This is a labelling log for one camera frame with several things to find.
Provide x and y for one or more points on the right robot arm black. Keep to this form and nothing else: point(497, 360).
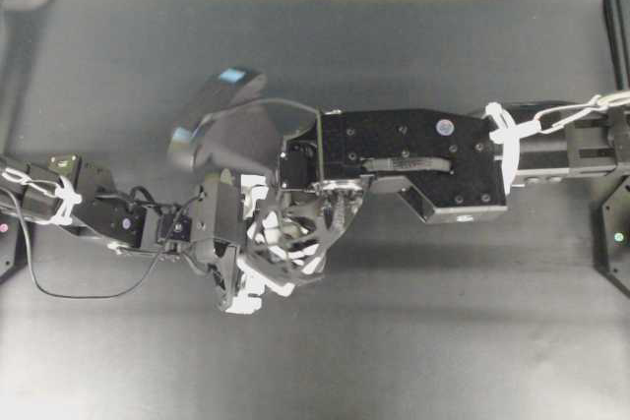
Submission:
point(546, 142)

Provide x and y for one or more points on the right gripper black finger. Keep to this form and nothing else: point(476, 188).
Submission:
point(338, 204)
point(301, 221)

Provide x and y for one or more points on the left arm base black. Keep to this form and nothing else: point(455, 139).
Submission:
point(13, 251)

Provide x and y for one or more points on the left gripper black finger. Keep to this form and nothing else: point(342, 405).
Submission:
point(263, 214)
point(282, 274)

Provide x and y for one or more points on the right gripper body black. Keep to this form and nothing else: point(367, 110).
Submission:
point(442, 165)

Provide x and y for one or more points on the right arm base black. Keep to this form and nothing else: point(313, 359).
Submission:
point(613, 262)

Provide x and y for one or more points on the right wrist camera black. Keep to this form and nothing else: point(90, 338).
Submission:
point(243, 138)

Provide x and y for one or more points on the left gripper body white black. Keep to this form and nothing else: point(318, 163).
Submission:
point(221, 234)

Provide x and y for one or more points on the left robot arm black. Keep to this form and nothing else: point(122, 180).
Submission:
point(82, 199)

